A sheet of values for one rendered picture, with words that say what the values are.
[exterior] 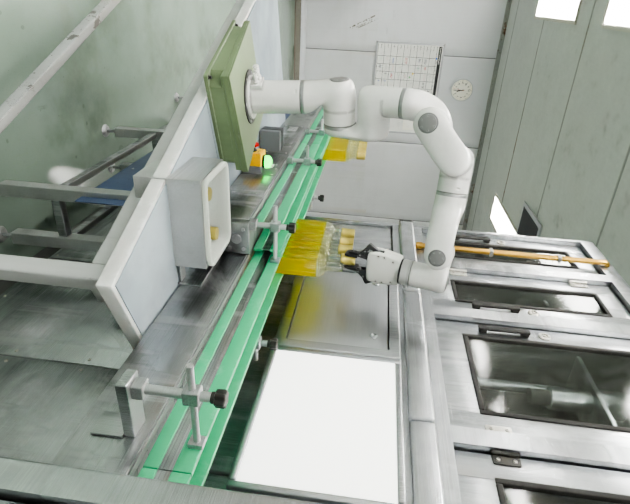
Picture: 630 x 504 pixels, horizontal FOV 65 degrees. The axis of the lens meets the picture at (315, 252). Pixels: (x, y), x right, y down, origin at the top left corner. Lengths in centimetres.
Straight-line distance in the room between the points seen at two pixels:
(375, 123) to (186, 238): 63
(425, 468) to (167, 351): 57
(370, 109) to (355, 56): 577
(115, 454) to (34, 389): 54
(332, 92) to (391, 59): 573
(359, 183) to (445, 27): 240
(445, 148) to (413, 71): 592
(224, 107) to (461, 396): 97
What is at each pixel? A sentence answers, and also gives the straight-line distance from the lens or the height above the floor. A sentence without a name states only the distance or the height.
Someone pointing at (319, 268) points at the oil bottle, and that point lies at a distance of 143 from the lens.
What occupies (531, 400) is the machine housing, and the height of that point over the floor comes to 165.
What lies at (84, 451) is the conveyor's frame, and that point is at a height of 79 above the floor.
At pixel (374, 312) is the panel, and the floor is 125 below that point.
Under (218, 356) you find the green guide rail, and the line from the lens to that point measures 106.
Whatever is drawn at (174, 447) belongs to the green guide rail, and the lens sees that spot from 90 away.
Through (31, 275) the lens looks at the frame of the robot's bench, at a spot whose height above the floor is 55.
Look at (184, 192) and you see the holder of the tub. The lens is 114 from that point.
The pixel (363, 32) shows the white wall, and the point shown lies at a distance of 718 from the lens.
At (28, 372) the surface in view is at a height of 40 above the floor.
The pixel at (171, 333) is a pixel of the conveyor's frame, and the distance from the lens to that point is 110.
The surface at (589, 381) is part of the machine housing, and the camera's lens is 153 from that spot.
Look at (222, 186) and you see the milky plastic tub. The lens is 128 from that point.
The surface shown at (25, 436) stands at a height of 52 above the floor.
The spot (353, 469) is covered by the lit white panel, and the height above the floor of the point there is 122.
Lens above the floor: 120
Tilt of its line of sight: 6 degrees down
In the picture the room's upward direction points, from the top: 96 degrees clockwise
